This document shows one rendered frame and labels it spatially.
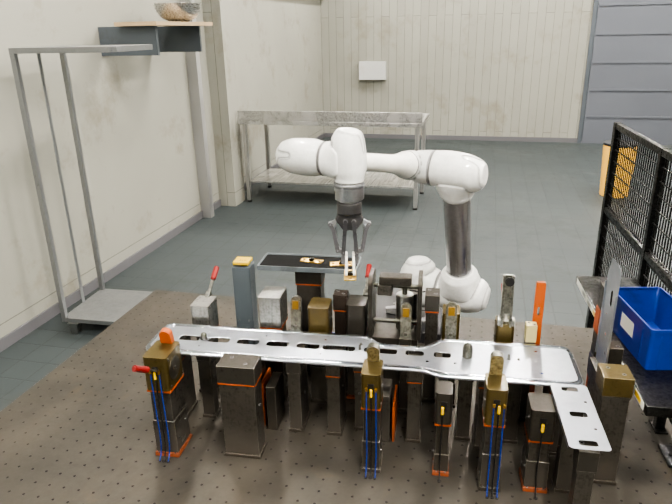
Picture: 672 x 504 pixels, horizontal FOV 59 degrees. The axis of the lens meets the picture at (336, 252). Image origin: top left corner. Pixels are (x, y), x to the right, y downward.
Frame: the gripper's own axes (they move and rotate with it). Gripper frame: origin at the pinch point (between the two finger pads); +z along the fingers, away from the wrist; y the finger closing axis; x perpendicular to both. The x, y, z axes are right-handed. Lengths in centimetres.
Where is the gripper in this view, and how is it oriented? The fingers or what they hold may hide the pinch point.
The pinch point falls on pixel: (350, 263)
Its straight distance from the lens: 185.7
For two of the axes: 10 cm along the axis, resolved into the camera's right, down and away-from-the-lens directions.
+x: -0.2, 3.5, -9.4
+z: 0.2, 9.4, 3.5
